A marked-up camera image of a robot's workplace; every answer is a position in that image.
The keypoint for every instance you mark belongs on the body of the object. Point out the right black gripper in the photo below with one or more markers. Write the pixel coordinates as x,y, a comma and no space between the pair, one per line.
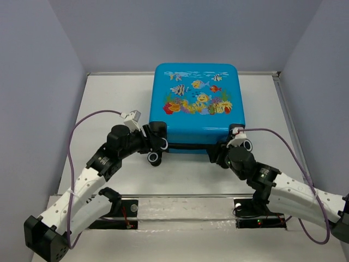
214,153

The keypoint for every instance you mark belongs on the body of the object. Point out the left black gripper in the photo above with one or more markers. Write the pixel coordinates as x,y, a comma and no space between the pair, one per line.
154,142

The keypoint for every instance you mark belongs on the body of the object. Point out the blue hard-shell suitcase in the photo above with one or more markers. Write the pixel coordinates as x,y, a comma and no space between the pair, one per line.
195,105

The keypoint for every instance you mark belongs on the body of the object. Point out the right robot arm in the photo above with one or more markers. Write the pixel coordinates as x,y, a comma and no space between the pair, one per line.
276,192

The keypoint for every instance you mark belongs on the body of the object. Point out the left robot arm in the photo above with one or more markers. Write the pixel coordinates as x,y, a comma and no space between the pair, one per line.
52,233

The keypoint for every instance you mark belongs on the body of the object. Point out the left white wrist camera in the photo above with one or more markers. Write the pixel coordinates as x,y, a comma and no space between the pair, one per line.
131,120

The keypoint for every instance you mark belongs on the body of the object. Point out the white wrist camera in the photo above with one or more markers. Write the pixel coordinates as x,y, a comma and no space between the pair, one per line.
131,120
237,137

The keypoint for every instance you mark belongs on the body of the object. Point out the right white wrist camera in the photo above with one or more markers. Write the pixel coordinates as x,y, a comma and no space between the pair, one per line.
237,137

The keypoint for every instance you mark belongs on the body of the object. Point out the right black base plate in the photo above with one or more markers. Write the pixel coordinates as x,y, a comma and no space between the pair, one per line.
251,216

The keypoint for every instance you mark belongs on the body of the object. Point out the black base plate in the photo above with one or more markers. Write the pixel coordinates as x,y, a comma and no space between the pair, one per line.
251,216
124,218

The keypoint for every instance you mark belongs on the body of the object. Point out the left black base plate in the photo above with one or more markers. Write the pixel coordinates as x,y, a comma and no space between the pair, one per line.
124,218

